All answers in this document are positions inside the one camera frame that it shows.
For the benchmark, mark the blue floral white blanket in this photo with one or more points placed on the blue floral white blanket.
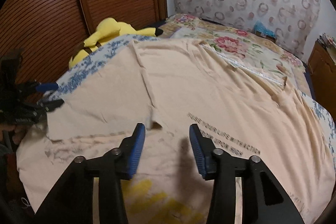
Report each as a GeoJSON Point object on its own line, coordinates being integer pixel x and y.
{"type": "Point", "coordinates": [91, 64]}

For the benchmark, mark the pile of papers and boxes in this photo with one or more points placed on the pile of papers and boxes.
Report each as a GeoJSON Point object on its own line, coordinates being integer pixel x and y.
{"type": "Point", "coordinates": [329, 44]}

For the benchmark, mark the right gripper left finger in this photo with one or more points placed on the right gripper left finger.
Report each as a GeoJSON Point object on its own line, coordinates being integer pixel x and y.
{"type": "Point", "coordinates": [119, 163]}

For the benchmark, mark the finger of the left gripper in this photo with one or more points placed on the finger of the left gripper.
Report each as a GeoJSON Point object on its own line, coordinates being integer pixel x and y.
{"type": "Point", "coordinates": [44, 87]}
{"type": "Point", "coordinates": [51, 105]}

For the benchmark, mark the peach printed t-shirt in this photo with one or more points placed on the peach printed t-shirt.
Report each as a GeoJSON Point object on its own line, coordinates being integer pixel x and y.
{"type": "Point", "coordinates": [168, 85]}

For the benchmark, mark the blue tissue box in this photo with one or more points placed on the blue tissue box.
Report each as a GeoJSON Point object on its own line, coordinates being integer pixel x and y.
{"type": "Point", "coordinates": [260, 30]}

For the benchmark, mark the yellow pikachu plush toy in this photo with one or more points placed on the yellow pikachu plush toy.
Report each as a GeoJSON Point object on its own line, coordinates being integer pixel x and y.
{"type": "Point", "coordinates": [107, 30]}

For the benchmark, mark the brown louvered wardrobe door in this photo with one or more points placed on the brown louvered wardrobe door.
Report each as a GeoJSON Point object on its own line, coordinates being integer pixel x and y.
{"type": "Point", "coordinates": [48, 31]}

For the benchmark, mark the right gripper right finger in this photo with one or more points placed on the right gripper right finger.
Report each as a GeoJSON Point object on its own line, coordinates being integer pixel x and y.
{"type": "Point", "coordinates": [217, 165]}

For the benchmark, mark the pink floral bed quilt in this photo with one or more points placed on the pink floral bed quilt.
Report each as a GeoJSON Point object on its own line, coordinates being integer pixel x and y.
{"type": "Point", "coordinates": [251, 50]}

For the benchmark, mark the wooden sideboard cabinet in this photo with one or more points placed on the wooden sideboard cabinet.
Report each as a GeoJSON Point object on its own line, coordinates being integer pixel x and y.
{"type": "Point", "coordinates": [322, 72]}

